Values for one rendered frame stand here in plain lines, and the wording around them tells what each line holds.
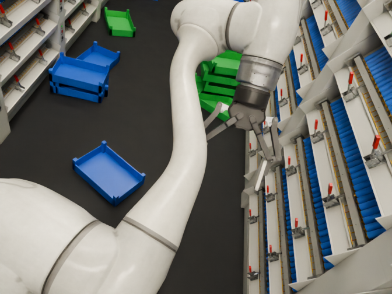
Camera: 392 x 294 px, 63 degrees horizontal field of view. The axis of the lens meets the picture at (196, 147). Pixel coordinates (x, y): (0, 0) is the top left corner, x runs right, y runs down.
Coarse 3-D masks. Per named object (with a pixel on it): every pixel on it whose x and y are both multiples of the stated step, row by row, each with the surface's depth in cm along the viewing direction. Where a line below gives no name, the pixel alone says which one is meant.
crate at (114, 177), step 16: (80, 160) 160; (96, 160) 166; (112, 160) 169; (80, 176) 158; (96, 176) 160; (112, 176) 162; (128, 176) 165; (144, 176) 159; (112, 192) 156; (128, 192) 155
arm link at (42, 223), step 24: (0, 192) 46; (24, 192) 47; (48, 192) 49; (0, 216) 44; (24, 216) 44; (48, 216) 45; (72, 216) 47; (0, 240) 43; (24, 240) 43; (48, 240) 43; (72, 240) 44; (0, 264) 43; (24, 264) 42; (48, 264) 42; (0, 288) 44; (24, 288) 44
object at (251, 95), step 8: (240, 88) 67; (248, 88) 65; (240, 96) 66; (248, 96) 66; (256, 96) 65; (264, 96) 66; (232, 104) 69; (240, 104) 68; (248, 104) 66; (256, 104) 66; (264, 104) 67; (232, 112) 69; (240, 112) 69; (248, 112) 69; (256, 112) 68; (264, 112) 68; (240, 120) 69; (248, 120) 69; (256, 120) 69; (264, 120) 69; (248, 128) 69
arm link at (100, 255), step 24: (96, 240) 45; (120, 240) 46; (144, 240) 46; (72, 264) 43; (96, 264) 43; (120, 264) 44; (144, 264) 44; (168, 264) 48; (48, 288) 43; (72, 288) 42; (96, 288) 42; (120, 288) 43; (144, 288) 44
